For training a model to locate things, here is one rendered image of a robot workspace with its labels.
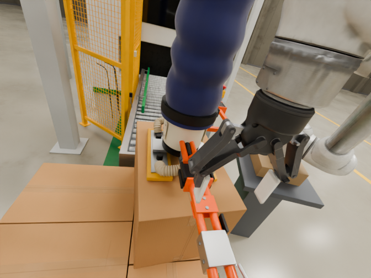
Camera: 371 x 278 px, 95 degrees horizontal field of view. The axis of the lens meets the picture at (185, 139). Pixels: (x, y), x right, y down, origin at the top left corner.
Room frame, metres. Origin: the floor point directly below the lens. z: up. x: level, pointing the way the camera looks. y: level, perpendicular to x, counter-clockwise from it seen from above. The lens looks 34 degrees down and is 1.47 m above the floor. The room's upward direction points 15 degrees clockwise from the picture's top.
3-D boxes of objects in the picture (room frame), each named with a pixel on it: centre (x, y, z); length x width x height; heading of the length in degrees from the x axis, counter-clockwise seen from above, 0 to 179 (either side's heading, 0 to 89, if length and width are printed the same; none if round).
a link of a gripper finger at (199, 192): (0.21, -0.05, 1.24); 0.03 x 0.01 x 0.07; 16
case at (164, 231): (0.63, 0.00, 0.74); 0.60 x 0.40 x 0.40; 22
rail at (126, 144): (2.02, 0.74, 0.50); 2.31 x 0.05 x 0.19; 16
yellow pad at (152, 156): (0.60, 0.11, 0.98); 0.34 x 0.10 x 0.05; 18
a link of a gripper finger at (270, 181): (0.25, -0.18, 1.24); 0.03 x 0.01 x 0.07; 16
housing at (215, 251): (0.19, -0.13, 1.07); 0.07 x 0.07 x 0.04; 18
